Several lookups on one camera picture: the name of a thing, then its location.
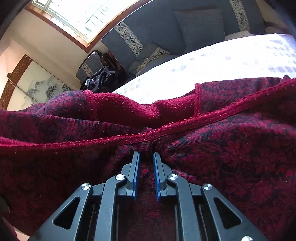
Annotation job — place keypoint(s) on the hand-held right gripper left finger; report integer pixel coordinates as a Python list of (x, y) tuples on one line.
[(137, 176)]

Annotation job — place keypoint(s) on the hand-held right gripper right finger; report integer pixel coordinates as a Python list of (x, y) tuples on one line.
[(156, 178)]

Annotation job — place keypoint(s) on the dark red floral knit sweater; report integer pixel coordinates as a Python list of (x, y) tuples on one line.
[(231, 143)]

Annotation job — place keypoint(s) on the pile of dark clothes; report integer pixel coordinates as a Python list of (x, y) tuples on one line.
[(101, 78)]

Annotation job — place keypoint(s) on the small grey patterned cushion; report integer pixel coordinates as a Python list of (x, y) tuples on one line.
[(148, 58)]

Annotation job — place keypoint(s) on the wooden armchair with grey cushion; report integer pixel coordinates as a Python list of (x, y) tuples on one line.
[(91, 63)]

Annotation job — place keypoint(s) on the pink checked bed sheet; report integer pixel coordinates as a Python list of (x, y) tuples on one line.
[(219, 64)]

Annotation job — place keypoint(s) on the landscape painted folding screen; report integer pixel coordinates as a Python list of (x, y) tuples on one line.
[(37, 81)]

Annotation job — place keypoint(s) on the grey sofa with patterned stripes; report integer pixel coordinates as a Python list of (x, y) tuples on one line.
[(157, 25)]

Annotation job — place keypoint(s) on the large plain grey cushion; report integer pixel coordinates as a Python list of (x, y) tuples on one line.
[(201, 27)]

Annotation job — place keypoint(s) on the wooden framed window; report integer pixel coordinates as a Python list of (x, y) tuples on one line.
[(81, 16)]

